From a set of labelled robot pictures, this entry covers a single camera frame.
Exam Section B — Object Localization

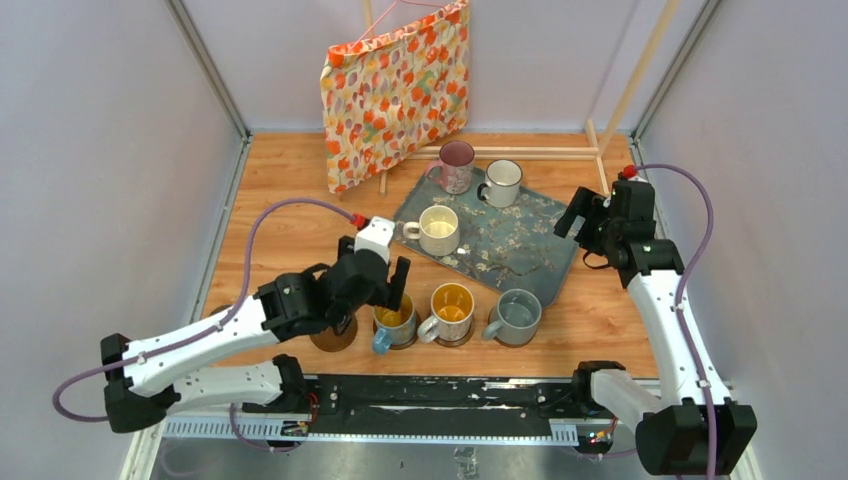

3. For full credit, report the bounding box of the blue butterfly mug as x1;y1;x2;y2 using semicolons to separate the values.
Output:
371;294;420;355

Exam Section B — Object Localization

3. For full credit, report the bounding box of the white floral mug yellow inside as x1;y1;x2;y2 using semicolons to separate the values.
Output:
417;283;475;343

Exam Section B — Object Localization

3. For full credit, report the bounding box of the cream ribbed mug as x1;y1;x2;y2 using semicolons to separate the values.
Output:
402;205;460;257

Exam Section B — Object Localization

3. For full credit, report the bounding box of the grey ceramic mug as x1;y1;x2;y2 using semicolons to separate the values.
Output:
481;289;543;348

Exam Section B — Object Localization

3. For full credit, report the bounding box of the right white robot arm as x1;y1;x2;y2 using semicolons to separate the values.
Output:
554;180;757;478

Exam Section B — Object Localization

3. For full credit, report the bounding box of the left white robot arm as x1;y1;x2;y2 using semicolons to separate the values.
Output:
100;236;411;433

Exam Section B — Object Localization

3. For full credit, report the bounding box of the dark brown round coaster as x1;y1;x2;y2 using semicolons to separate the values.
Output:
209;304;232;316

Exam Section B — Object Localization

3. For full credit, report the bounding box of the blue floral serving tray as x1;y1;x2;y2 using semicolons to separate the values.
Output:
393;168;578;307

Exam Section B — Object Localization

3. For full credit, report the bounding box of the pink mug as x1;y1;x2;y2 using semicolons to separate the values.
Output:
424;141;475;195

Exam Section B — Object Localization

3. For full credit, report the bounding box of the floral fabric bag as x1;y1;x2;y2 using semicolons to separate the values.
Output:
320;1;471;194

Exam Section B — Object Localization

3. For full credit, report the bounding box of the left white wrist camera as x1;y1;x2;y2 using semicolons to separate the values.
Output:
354;216;396;264

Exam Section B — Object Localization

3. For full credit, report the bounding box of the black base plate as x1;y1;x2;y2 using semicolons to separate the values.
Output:
241;373;617;439

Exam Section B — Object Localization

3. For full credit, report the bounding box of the white mug black handle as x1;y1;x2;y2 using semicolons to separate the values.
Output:
476;159;523;208

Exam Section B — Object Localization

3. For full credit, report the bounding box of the aluminium rail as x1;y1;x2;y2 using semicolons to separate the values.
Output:
163;382;631;449

